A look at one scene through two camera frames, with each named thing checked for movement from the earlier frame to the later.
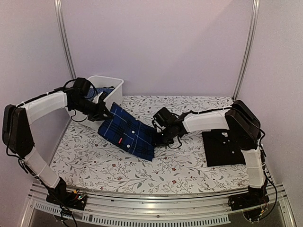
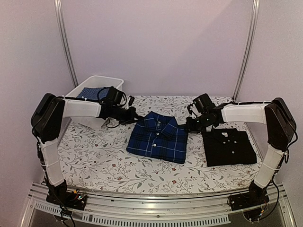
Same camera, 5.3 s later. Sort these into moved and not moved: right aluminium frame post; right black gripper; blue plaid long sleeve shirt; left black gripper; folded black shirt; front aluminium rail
Moved: blue plaid long sleeve shirt; left black gripper; right black gripper
Not moved: right aluminium frame post; front aluminium rail; folded black shirt
